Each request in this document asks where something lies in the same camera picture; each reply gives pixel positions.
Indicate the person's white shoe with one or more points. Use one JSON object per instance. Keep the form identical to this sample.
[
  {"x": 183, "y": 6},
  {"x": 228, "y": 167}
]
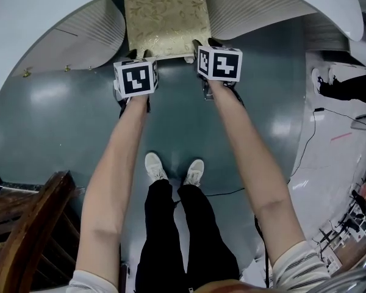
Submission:
[
  {"x": 155, "y": 166},
  {"x": 194, "y": 172}
]

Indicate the cream upholstered stool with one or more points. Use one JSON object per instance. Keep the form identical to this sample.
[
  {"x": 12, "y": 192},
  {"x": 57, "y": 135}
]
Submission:
[{"x": 167, "y": 17}]

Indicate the black metal stand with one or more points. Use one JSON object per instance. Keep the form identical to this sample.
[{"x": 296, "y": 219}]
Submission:
[{"x": 332, "y": 235}]

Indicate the person's left white shoe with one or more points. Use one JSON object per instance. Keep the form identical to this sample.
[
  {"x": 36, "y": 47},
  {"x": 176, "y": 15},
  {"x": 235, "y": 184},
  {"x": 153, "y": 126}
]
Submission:
[{"x": 155, "y": 166}]

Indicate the black trousers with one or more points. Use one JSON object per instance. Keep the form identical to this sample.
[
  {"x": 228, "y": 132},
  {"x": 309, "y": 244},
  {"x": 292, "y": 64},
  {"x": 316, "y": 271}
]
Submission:
[{"x": 195, "y": 240}]

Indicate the person's left forearm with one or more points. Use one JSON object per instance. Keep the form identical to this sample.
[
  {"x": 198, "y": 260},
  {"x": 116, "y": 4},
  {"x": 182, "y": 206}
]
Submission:
[{"x": 109, "y": 194}]

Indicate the cream striped shirt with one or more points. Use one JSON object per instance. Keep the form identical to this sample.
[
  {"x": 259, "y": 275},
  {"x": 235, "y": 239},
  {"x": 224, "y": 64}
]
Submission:
[{"x": 299, "y": 270}]

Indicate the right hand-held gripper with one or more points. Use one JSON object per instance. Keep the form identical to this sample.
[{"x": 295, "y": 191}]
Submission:
[{"x": 224, "y": 66}]

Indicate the person's right forearm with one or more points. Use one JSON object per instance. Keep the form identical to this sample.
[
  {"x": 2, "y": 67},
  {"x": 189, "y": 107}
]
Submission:
[{"x": 256, "y": 169}]

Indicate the person's right white shoe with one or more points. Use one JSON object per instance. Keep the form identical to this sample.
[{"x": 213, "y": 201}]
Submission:
[{"x": 194, "y": 172}]

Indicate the dark wooden chair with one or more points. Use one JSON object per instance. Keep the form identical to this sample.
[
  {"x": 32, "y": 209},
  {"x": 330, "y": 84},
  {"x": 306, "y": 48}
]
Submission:
[{"x": 21, "y": 224}]

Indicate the white kidney-shaped desk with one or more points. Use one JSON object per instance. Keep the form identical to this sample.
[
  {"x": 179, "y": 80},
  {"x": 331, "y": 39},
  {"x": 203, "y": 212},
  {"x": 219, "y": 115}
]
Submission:
[{"x": 79, "y": 44}]

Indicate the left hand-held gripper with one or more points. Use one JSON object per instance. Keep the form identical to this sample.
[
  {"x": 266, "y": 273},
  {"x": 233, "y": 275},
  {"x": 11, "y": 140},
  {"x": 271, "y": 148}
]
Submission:
[{"x": 135, "y": 79}]

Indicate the red floor tape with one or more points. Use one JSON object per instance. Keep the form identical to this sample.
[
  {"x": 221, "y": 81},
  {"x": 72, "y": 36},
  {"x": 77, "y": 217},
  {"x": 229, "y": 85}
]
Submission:
[{"x": 341, "y": 136}]

